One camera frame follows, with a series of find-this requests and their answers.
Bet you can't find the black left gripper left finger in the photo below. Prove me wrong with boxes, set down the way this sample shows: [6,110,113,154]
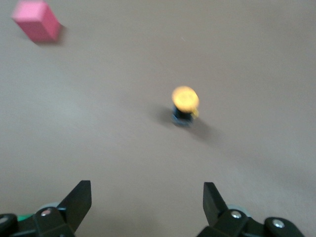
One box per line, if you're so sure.
[33,180,92,237]

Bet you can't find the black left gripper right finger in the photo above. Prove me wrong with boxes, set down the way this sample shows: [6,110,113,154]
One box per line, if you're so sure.
[197,182,266,237]

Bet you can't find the orange capped push button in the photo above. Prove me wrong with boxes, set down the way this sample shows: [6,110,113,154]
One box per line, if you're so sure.
[171,85,200,127]

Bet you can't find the pink foam cube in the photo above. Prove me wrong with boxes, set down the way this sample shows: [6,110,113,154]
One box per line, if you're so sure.
[11,0,62,44]

